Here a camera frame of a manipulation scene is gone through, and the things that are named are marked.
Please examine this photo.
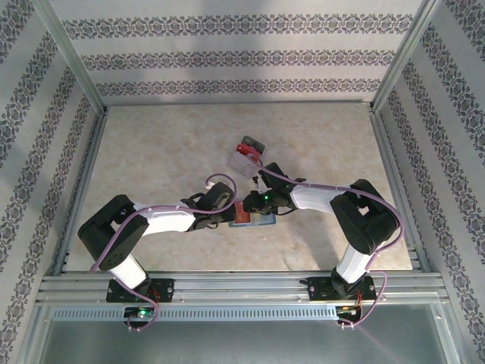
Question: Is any red VIP card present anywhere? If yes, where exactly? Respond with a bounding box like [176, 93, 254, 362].
[233, 200, 254, 224]

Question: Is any blue card holder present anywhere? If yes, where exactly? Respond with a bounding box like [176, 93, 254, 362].
[228, 208, 277, 228]

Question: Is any pale floral card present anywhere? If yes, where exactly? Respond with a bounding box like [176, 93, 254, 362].
[226, 150, 258, 179]

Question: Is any red cards stack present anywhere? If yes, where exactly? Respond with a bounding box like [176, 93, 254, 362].
[234, 141, 263, 162]

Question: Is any black card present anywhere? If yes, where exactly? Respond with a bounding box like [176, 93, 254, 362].
[241, 134, 267, 152]

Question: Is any red and white box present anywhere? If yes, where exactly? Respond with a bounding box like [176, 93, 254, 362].
[226, 134, 267, 180]

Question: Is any controller board with green light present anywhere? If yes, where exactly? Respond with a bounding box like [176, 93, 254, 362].
[124, 306, 157, 320]

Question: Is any grey metal sheet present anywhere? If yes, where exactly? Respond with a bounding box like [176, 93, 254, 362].
[22, 305, 467, 364]

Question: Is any aluminium mounting rail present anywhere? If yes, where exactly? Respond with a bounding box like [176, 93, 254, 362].
[36, 269, 450, 306]

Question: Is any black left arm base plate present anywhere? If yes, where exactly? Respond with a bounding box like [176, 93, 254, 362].
[106, 278, 176, 304]

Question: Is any grey slotted cable duct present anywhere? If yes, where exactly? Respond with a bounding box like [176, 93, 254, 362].
[50, 305, 339, 323]

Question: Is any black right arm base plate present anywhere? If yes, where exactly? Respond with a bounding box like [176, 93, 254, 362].
[308, 275, 377, 303]

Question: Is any aluminium frame crossbar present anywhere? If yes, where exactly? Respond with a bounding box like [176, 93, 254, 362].
[102, 98, 376, 108]

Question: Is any aluminium table side rail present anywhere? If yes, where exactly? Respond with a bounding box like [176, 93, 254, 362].
[51, 108, 111, 277]
[368, 108, 433, 274]

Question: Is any aluminium frame post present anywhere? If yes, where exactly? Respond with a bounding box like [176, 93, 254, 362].
[368, 0, 444, 115]
[33, 0, 111, 115]

